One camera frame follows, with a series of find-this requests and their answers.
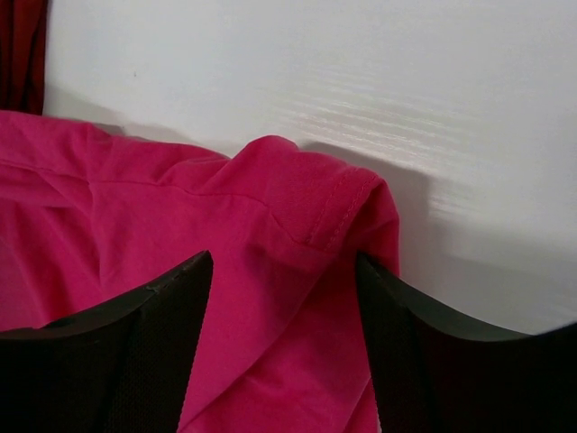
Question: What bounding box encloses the dark red folded t shirt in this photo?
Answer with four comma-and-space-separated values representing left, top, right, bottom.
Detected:
1, 0, 49, 115

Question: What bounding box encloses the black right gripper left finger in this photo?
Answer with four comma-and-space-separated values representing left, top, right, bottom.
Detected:
1, 252, 213, 432

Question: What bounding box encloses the pink t shirt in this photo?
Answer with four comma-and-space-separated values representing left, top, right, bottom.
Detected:
1, 111, 398, 432

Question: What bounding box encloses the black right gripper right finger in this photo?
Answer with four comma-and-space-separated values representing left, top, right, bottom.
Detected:
355, 253, 576, 432

